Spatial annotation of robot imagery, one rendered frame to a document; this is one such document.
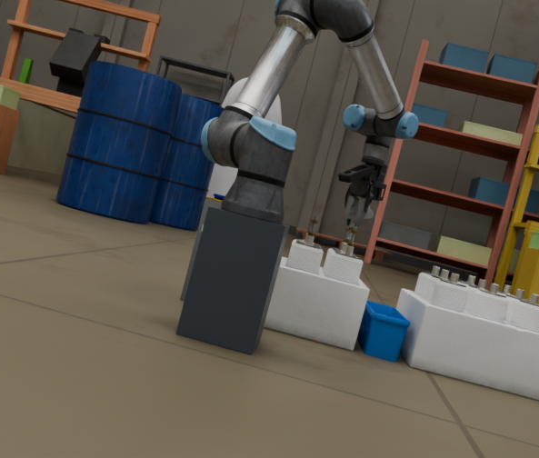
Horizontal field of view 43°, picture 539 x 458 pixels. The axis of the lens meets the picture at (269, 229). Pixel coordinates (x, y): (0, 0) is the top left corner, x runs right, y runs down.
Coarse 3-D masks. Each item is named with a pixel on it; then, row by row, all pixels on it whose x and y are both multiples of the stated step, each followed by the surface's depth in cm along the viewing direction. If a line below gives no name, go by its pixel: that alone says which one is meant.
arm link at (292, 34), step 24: (288, 0) 178; (312, 0) 172; (288, 24) 176; (312, 24) 176; (288, 48) 175; (264, 72) 173; (288, 72) 177; (240, 96) 173; (264, 96) 172; (216, 120) 173; (240, 120) 169; (216, 144) 169
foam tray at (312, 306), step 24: (288, 288) 194; (312, 288) 194; (336, 288) 193; (360, 288) 193; (288, 312) 194; (312, 312) 194; (336, 312) 193; (360, 312) 193; (312, 336) 194; (336, 336) 194
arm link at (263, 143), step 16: (240, 128) 165; (256, 128) 159; (272, 128) 158; (288, 128) 160; (240, 144) 162; (256, 144) 159; (272, 144) 158; (288, 144) 160; (240, 160) 163; (256, 160) 158; (272, 160) 158; (288, 160) 161; (272, 176) 159
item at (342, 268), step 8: (336, 256) 197; (344, 256) 196; (328, 264) 200; (336, 264) 197; (344, 264) 196; (352, 264) 196; (360, 264) 198; (328, 272) 199; (336, 272) 197; (344, 272) 196; (352, 272) 196; (344, 280) 196; (352, 280) 197
